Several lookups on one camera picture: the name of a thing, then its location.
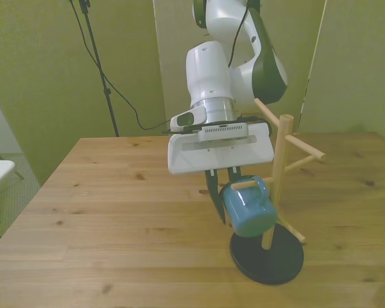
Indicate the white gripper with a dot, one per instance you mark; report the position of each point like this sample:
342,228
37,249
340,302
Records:
221,154

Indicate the blue enamel mug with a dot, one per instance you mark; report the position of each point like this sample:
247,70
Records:
247,211

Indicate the wooden mug tree black base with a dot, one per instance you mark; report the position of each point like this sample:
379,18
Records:
266,263

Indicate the pale room divider panel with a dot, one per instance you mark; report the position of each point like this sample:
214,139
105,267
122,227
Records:
173,64

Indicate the black tripod stand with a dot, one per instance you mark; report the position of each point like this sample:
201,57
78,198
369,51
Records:
97,61

